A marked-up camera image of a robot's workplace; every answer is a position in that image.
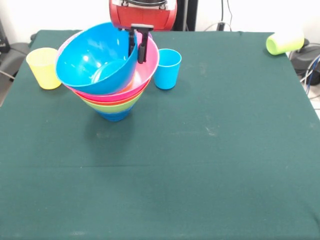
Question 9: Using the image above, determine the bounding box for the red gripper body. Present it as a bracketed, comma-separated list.
[108, 0, 178, 32]

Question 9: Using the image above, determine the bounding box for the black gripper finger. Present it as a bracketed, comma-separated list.
[137, 30, 151, 64]
[127, 29, 137, 57]

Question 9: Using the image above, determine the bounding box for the large pink bowl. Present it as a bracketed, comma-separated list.
[56, 31, 160, 99]

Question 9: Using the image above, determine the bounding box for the large light blue bowl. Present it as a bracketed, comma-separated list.
[55, 22, 139, 95]

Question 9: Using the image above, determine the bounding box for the small orange bowl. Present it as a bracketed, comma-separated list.
[120, 76, 137, 93]

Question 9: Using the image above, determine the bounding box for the large orange bowl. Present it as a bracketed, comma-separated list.
[73, 78, 152, 106]

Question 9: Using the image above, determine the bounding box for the green bowl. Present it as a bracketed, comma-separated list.
[86, 93, 145, 114]

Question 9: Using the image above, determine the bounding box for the light blue cup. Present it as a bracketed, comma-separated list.
[152, 48, 183, 90]

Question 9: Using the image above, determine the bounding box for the small dark blue bowl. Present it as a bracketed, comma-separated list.
[96, 106, 133, 122]

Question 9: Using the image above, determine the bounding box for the yellow cup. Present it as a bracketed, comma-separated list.
[25, 47, 63, 90]

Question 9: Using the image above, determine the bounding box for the grey chair base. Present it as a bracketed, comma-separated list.
[0, 41, 32, 76]
[288, 41, 320, 76]

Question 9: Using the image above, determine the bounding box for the light green cup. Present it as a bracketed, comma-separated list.
[265, 24, 305, 56]

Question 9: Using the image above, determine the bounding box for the dark green table cloth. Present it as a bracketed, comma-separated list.
[0, 29, 320, 240]

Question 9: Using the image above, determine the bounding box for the tangled cable bundle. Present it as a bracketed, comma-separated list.
[299, 53, 320, 100]

